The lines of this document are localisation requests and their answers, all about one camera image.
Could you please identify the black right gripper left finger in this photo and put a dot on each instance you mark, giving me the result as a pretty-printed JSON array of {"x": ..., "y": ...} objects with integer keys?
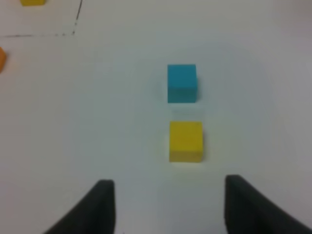
[{"x": 94, "y": 214}]

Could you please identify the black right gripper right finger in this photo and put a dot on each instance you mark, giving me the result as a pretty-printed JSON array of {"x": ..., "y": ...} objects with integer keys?
[{"x": 247, "y": 211}]

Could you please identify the blue cube block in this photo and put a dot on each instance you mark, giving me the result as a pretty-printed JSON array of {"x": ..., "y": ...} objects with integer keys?
[{"x": 182, "y": 84}]

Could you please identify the orange cube block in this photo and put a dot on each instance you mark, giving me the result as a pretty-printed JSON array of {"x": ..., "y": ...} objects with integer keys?
[{"x": 3, "y": 58}]

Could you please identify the template yellow cube block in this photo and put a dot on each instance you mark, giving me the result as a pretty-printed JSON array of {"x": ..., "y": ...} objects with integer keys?
[{"x": 32, "y": 2}]

